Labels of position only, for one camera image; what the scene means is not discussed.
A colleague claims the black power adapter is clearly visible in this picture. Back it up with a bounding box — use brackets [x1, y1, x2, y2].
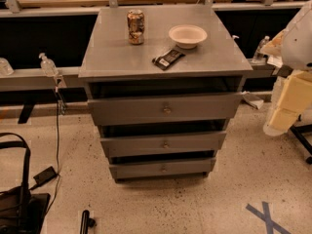
[33, 166, 58, 186]

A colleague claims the grey middle drawer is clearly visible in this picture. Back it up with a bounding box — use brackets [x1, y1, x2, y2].
[100, 131, 226, 158]

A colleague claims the grey bottom drawer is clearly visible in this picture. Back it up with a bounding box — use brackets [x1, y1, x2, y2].
[109, 158, 215, 179]

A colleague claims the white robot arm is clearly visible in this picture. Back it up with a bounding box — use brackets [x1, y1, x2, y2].
[261, 0, 312, 137]

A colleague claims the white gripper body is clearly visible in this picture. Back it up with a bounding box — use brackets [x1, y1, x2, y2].
[273, 71, 312, 113]

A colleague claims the grey drawer cabinet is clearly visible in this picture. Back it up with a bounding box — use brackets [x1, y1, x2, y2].
[79, 5, 252, 166]

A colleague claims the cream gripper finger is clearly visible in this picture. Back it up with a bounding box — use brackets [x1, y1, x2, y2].
[263, 107, 299, 137]

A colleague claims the white paper bowl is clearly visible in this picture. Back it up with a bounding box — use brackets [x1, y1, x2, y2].
[169, 24, 208, 50]

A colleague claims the black snack bar wrapper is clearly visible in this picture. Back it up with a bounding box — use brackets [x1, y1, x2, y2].
[152, 49, 184, 71]

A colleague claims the crushed soda can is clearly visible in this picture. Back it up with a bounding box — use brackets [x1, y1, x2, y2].
[127, 9, 145, 45]

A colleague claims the black chair frame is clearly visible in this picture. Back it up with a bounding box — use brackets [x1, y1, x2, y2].
[0, 133, 50, 234]

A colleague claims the clear sanitizer pump bottle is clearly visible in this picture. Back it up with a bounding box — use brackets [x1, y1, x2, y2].
[39, 53, 59, 77]

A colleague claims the white paper on floor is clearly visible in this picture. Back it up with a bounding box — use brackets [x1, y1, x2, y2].
[243, 92, 264, 109]

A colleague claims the clear plastic container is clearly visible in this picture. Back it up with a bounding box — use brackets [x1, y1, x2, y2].
[0, 58, 14, 76]

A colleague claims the clear plastic water bottle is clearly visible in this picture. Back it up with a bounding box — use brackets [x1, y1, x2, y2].
[252, 36, 270, 63]

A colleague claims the black cylindrical handle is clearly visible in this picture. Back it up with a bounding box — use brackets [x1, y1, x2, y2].
[80, 210, 97, 234]

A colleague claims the black power cable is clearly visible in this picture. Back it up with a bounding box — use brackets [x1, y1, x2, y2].
[28, 86, 66, 216]

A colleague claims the grey top drawer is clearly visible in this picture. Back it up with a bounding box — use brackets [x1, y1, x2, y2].
[88, 93, 241, 126]

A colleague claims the grey drawer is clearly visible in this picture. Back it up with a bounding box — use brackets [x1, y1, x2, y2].
[109, 158, 215, 179]
[88, 93, 241, 126]
[100, 131, 226, 158]

